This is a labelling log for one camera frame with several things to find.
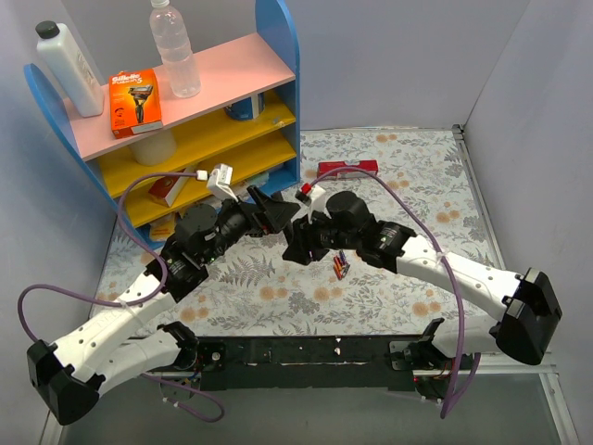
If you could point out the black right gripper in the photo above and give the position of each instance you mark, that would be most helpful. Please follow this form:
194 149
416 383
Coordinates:
307 235

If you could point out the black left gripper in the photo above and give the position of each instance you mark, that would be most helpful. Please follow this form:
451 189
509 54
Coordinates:
258 212

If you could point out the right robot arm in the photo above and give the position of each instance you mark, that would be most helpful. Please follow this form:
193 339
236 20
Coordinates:
521 311

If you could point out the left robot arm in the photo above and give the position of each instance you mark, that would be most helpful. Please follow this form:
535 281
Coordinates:
73 372

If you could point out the green sponge pack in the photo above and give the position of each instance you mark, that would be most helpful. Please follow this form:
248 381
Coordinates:
258 180

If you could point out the floral table mat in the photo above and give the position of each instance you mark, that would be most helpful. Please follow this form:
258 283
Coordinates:
422 184

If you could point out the blue pink yellow shelf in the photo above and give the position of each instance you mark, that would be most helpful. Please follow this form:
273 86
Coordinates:
266 61

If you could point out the red toothpaste box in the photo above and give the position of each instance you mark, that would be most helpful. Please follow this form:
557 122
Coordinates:
342 170

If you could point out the blue white can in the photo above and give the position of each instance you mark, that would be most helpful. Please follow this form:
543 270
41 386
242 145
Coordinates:
246 109

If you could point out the red white book box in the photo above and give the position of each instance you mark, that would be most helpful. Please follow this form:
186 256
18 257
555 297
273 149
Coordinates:
165 190

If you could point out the yellow snack packet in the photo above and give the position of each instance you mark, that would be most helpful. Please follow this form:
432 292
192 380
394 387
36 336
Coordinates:
162 228

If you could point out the white cylindrical container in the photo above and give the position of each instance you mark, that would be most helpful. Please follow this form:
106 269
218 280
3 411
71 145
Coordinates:
154 149

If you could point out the orange razor box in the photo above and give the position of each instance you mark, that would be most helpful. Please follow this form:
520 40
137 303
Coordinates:
134 103

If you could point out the clear plastic water bottle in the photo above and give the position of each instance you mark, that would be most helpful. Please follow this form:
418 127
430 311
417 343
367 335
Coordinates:
174 47

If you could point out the white bottle black cap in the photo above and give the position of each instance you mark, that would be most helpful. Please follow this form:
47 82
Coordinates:
59 50

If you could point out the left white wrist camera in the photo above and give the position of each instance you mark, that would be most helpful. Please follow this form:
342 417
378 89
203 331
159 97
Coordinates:
218 181

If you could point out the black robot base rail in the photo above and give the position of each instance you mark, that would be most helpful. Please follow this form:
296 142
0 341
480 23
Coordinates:
396 363

